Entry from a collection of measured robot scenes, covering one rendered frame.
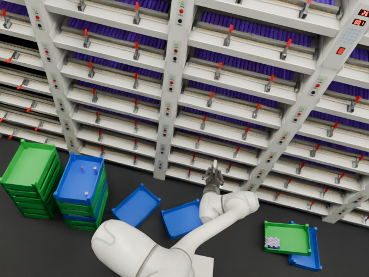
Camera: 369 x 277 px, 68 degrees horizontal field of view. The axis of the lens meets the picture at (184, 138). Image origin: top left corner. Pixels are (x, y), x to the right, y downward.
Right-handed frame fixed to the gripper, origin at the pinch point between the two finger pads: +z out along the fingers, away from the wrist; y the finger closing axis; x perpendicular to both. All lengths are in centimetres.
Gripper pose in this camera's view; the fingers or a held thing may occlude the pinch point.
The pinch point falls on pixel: (214, 165)
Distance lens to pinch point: 163.7
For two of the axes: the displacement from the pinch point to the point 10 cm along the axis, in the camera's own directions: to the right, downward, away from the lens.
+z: 1.6, -5.8, 8.0
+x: 1.8, -7.8, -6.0
